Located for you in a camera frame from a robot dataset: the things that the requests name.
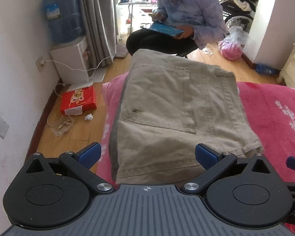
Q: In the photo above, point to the red box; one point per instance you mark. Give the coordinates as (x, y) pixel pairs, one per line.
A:
(78, 100)

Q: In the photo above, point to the grey curtain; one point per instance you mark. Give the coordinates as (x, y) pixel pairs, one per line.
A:
(95, 17)

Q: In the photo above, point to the blue tablet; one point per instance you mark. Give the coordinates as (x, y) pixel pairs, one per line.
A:
(164, 29)

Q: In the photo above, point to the beige pants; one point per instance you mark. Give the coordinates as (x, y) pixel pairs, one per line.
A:
(174, 103)

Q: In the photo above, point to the clear plastic container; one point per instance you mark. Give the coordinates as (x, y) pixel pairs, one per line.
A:
(64, 126)

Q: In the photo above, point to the white wall socket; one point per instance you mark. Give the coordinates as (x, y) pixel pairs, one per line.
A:
(41, 64)

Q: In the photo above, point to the white water dispenser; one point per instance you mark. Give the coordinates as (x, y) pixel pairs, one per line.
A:
(68, 59)

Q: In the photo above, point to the white wall plate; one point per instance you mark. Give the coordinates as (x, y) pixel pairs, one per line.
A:
(1, 127)

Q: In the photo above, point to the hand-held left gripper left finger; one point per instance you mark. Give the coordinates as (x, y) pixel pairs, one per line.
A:
(89, 154)

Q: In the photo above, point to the pink filled plastic bag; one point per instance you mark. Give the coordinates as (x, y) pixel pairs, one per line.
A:
(232, 49)

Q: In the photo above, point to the black wheelchair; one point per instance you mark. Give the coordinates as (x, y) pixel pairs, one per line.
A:
(236, 17)

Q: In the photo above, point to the white nightstand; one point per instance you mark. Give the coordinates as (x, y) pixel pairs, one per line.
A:
(293, 68)

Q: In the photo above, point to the folding table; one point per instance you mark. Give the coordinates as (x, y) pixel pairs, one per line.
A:
(131, 17)

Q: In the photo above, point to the crumpled tissue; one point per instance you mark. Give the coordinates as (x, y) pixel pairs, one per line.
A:
(88, 117)

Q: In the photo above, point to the blue plastic bottle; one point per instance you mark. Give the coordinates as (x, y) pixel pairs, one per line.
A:
(266, 69)

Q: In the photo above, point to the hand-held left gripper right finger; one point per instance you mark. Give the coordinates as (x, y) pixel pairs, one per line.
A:
(206, 156)

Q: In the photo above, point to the blue water jug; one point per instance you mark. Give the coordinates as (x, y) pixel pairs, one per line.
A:
(64, 17)

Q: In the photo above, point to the pink floral blanket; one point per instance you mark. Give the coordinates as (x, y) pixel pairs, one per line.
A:
(272, 118)

